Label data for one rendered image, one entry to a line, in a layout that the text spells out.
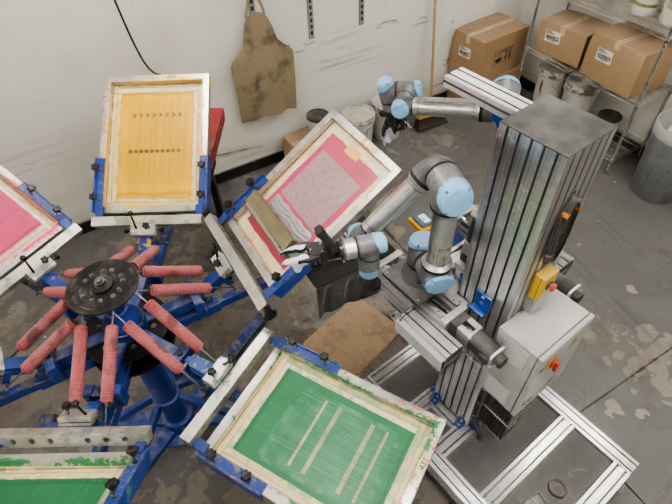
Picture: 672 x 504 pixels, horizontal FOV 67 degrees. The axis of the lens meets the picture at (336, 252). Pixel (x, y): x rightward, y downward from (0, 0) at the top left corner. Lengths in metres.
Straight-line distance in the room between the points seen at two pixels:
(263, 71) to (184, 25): 0.71
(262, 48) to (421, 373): 2.70
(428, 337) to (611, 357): 1.91
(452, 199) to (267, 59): 2.91
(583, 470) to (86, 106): 3.85
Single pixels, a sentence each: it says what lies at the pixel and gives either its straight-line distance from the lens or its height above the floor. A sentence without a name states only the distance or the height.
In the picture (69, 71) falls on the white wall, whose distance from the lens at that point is 3.99.
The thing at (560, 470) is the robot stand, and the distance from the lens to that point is 3.07.
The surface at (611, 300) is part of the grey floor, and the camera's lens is 4.10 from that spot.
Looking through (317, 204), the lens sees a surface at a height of 1.33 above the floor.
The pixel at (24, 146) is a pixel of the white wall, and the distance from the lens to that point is 4.20.
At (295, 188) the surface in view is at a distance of 2.51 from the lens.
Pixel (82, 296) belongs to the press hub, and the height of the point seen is 1.32.
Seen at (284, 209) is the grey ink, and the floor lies 1.26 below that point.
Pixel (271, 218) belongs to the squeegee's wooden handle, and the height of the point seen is 1.31.
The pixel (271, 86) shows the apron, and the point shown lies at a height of 0.81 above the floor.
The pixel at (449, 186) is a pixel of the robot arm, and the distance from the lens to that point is 1.62.
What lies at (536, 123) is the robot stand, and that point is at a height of 2.03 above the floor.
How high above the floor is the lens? 2.92
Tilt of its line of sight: 47 degrees down
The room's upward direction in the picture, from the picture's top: 2 degrees counter-clockwise
